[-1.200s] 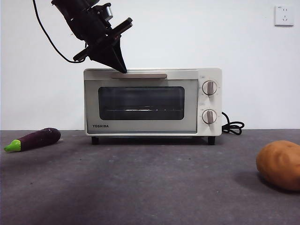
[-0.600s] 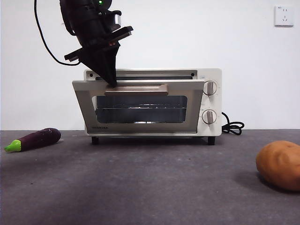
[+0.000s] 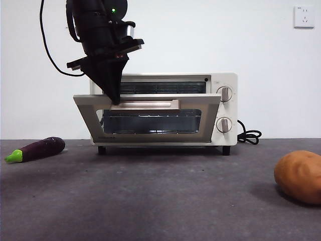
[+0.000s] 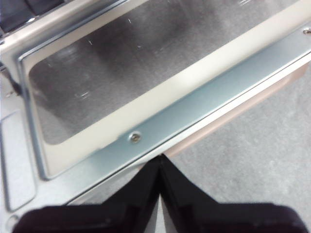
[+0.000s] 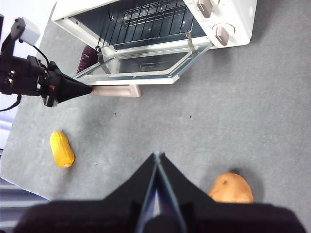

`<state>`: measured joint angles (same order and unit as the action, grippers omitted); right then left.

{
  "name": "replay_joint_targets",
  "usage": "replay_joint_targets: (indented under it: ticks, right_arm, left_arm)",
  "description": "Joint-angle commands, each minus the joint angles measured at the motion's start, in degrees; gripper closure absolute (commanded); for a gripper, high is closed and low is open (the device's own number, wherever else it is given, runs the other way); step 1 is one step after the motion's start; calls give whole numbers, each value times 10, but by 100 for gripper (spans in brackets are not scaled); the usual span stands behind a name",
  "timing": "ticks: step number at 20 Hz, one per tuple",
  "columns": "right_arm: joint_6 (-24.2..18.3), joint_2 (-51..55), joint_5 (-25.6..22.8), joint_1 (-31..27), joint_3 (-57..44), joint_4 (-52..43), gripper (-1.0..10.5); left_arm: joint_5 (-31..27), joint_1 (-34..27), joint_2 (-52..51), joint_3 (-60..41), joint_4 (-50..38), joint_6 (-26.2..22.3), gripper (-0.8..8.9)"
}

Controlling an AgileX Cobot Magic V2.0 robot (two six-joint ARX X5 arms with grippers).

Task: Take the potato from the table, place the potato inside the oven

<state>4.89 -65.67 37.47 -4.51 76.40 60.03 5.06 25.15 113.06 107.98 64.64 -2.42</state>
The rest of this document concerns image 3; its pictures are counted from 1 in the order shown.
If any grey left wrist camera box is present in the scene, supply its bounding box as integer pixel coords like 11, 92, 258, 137
117, 20, 136, 40

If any white toaster oven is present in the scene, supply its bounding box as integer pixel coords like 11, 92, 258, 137
73, 72, 238, 156

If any black oven power cable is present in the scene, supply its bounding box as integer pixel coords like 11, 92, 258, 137
237, 119, 262, 146

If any brown potato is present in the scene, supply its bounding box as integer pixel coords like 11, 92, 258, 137
273, 150, 321, 204

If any metal wire oven rack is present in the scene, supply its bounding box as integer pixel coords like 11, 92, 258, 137
102, 112, 202, 120

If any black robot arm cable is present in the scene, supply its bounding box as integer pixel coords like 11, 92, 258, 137
40, 0, 86, 77

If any oven door with beige handle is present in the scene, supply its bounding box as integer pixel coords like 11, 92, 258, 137
73, 93, 221, 144

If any white wall socket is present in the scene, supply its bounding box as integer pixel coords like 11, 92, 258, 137
293, 5, 315, 29

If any beige oven knob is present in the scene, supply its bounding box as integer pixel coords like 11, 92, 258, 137
216, 85, 233, 103
216, 116, 233, 134

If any purple toy eggplant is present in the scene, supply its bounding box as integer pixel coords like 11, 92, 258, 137
4, 136, 66, 164

